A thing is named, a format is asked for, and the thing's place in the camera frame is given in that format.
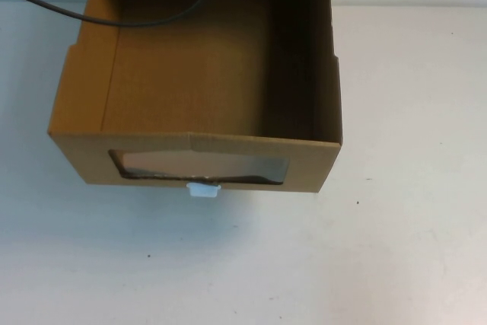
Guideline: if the cardboard drawer with window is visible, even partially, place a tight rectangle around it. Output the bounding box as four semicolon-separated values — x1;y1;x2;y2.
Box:
47;0;344;193

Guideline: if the white plastic drawer handle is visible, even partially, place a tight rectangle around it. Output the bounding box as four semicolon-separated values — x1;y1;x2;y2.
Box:
186;181;222;200

